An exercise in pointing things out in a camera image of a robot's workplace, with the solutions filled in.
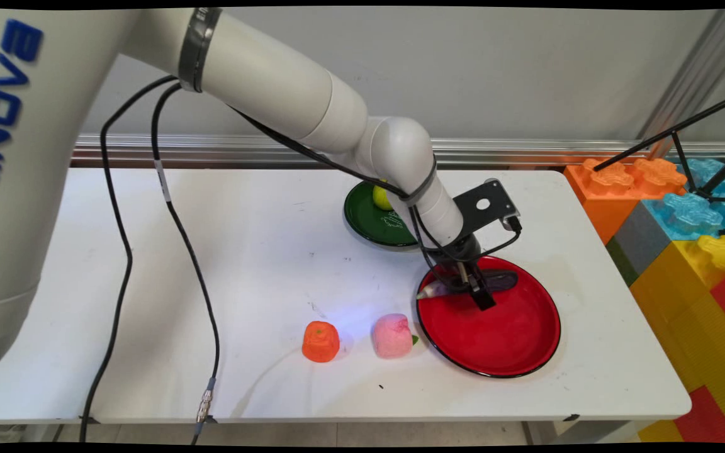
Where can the orange giant toy brick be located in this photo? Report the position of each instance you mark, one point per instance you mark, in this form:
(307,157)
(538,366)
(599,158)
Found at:
(608,195)

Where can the yellow-green toy pear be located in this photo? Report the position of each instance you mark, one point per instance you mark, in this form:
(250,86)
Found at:
(380,198)

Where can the dark green giant toy brick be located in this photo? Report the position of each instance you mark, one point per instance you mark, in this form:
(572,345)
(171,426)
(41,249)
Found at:
(622,261)

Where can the pink toy peach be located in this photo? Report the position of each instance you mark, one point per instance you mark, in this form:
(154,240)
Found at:
(391,336)

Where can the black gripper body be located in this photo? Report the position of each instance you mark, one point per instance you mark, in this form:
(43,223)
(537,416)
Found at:
(457,253)

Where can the light blue giant toy brick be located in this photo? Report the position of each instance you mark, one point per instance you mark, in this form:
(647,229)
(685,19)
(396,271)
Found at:
(690,217)
(712,171)

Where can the large yellow giant toy brick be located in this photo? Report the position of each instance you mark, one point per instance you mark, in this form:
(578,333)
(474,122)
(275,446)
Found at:
(683,314)

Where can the slanted aluminium profile post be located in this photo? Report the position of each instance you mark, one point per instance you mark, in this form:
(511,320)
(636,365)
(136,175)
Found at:
(696,75)

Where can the grey giant toy brick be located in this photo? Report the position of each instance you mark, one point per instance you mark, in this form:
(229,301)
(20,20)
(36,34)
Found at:
(642,239)

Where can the purple toy eggplant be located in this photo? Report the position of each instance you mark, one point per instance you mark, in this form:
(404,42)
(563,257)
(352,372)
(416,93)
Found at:
(504,280)

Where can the black tripod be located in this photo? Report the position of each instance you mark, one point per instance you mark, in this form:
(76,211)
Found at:
(677,132)

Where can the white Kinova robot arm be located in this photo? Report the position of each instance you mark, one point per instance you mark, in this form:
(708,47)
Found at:
(274,82)

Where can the horizontal aluminium rail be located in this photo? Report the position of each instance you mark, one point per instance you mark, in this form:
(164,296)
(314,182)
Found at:
(526,151)

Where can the grey table leg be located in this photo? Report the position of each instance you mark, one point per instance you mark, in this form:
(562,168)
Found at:
(528,433)

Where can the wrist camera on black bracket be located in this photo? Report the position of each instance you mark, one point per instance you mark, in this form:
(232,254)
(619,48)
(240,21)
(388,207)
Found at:
(485,201)

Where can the red plate with black rim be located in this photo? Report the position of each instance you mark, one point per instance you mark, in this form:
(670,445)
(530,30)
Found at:
(507,340)

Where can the green plate with white lettering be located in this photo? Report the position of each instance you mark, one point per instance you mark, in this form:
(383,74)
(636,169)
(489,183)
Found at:
(369,220)

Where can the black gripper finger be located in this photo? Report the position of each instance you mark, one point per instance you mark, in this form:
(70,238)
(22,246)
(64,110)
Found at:
(483,296)
(454,280)

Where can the orange toy persimmon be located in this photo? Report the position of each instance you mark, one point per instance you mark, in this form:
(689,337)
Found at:
(320,343)

